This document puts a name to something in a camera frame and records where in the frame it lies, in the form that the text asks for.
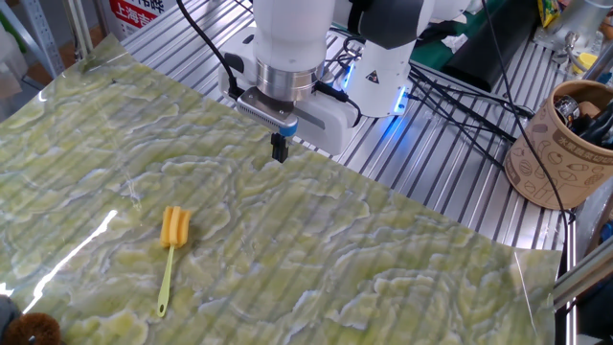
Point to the brown printed cardboard tub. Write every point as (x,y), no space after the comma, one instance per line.
(551,163)

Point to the dark green cloth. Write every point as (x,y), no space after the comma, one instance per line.
(431,55)

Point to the grey metal cylinder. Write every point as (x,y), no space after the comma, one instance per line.
(579,19)

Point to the white crumpled paper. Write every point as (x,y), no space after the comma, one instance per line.
(454,43)

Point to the aluminium profile rail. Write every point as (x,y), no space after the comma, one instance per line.
(584,278)

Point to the small yellow object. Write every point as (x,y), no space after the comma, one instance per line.
(586,61)

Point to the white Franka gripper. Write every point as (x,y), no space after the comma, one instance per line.
(330,129)

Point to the green marble pattern table mat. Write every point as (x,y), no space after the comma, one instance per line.
(335,263)

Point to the red and white sign box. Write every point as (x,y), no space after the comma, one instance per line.
(134,12)

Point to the grey perforated shelf upright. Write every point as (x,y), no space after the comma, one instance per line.
(43,33)

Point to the thin metal rods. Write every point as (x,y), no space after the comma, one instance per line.
(79,29)

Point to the yellow snack bag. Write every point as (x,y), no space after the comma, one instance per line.
(548,9)

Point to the black tools in tub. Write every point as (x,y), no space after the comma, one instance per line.
(598,129)

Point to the grey soft lump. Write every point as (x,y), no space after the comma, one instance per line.
(8,314)

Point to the brown bristle brush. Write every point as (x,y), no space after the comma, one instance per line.
(33,330)

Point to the black rolled mat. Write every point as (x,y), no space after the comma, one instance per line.
(488,52)

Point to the round silver black object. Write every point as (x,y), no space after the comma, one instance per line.
(567,109)

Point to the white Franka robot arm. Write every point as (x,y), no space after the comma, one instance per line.
(292,29)

